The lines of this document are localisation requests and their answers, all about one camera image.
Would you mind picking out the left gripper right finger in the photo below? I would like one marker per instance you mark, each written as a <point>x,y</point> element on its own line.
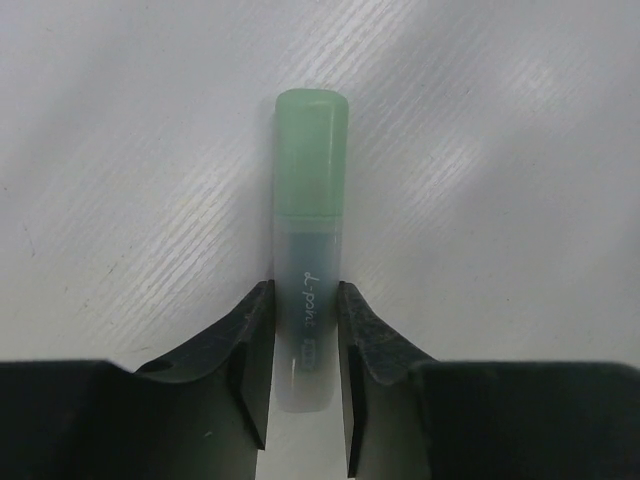
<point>407,415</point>

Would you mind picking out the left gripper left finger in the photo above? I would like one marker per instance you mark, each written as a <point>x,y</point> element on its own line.
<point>200,411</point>

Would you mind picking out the mint cap translucent highlighter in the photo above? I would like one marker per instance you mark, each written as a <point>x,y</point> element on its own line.
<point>311,127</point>

